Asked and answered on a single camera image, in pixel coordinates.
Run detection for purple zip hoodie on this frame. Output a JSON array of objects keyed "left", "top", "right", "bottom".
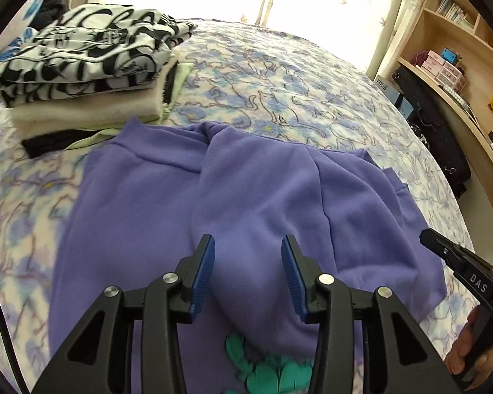
[{"left": 49, "top": 120, "right": 447, "bottom": 393}]

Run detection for person's right hand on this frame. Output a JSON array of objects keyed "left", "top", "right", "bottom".
[{"left": 444, "top": 307, "right": 493, "bottom": 390}]

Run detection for black bag beside bed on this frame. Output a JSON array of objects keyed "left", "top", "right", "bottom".
[{"left": 393, "top": 65, "right": 471, "bottom": 198}]

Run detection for pink storage boxes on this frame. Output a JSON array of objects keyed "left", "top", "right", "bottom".
[{"left": 421, "top": 50, "right": 466, "bottom": 93}]

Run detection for black garment under stack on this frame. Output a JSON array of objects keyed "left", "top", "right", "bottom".
[{"left": 21, "top": 129, "right": 99, "bottom": 158}]

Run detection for cream folded garment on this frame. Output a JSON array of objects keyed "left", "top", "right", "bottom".
[{"left": 8, "top": 55, "right": 191, "bottom": 139}]

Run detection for wooden bookshelf desk unit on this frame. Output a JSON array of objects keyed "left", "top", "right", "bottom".
[{"left": 377, "top": 0, "right": 493, "bottom": 210}]

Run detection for blue floral bed blanket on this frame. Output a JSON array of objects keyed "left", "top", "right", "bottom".
[{"left": 0, "top": 21, "right": 471, "bottom": 385}]

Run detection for black white patterned folded garment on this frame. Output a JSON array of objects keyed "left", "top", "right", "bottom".
[{"left": 0, "top": 4, "right": 197, "bottom": 108}]

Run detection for white blue flower pillow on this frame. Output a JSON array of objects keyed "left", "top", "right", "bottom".
[{"left": 0, "top": 0, "right": 43, "bottom": 103}]

